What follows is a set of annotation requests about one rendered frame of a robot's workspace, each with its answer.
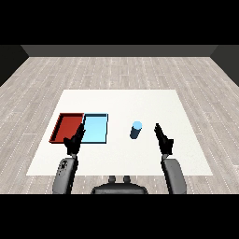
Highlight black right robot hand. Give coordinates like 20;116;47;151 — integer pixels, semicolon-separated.
154;122;175;157

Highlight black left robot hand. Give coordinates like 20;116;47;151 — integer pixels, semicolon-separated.
63;122;86;158

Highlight red shallow open box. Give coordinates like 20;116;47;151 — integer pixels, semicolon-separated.
49;112;85;145

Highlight light blue shallow open box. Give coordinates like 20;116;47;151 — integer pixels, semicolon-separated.
78;112;109;145

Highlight small blue can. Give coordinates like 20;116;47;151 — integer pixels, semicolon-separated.
129;120;144;140

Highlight dark grey robot body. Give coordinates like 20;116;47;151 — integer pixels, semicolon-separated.
91;176;149;195

